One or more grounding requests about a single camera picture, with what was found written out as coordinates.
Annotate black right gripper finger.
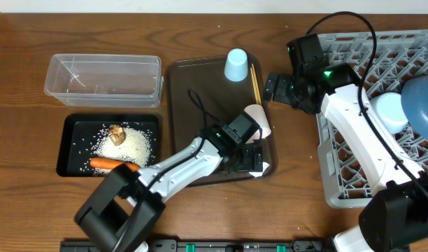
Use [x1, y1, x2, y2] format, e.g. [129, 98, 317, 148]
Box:
[273, 75, 292, 105]
[263, 73, 279, 102]

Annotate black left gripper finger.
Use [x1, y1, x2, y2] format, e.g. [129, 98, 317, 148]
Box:
[251, 144, 264, 172]
[233, 145, 252, 172]

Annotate white napkin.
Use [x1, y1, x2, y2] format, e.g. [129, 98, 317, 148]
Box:
[248, 161, 271, 178]

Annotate pink cup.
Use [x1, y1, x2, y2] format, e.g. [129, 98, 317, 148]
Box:
[244, 104, 271, 144]

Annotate light blue cup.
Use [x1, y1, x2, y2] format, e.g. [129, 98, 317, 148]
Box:
[224, 48, 248, 82]

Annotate light blue small bowl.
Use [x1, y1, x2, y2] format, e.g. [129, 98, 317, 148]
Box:
[370, 92, 408, 134]

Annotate dark blue bowl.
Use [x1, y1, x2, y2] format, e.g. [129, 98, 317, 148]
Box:
[401, 76, 428, 140]

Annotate brown food scrap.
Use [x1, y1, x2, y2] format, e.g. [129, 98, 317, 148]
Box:
[108, 125, 126, 146]

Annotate orange carrot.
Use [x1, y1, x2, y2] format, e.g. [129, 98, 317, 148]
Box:
[90, 157, 140, 171]

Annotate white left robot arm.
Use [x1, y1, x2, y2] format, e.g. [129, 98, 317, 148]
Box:
[74, 112, 262, 251]

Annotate grey dishwasher rack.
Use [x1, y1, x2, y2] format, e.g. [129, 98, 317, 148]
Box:
[316, 30, 428, 209]

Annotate brown serving tray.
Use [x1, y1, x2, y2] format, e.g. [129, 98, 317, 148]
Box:
[164, 54, 278, 187]

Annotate spilled rice grains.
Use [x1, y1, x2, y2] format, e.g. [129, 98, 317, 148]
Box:
[94, 127, 150, 176]

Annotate black plastic tray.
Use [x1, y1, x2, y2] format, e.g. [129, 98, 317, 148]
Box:
[56, 113, 159, 177]

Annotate clear plastic bin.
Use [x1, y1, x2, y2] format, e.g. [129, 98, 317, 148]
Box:
[44, 54, 163, 108]

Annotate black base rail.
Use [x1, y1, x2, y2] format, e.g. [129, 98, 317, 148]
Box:
[59, 239, 336, 252]

